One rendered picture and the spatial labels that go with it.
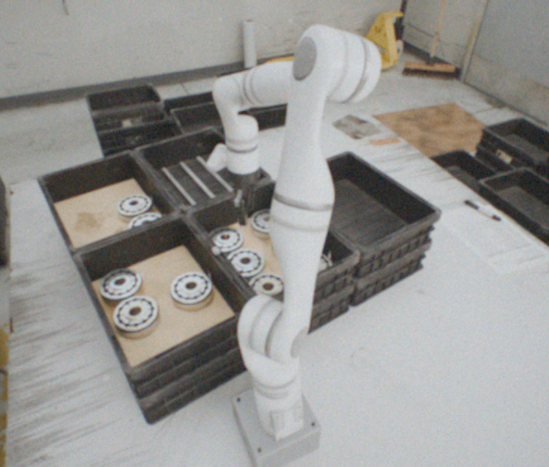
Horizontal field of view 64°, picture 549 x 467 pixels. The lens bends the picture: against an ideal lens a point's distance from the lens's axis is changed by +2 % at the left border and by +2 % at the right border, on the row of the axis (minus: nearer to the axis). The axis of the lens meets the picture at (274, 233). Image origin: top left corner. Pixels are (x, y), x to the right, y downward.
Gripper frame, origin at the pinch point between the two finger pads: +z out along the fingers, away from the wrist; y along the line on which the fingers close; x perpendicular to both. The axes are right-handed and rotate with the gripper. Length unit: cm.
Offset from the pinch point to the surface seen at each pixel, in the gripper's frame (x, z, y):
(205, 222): 14.5, 12.7, 8.5
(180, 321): 11.1, 17.2, -22.7
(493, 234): -74, 30, 41
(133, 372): 11.3, 7.2, -42.6
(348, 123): -20, 30, 110
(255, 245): -0.5, 17.3, 7.0
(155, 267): 24.0, 17.3, -7.1
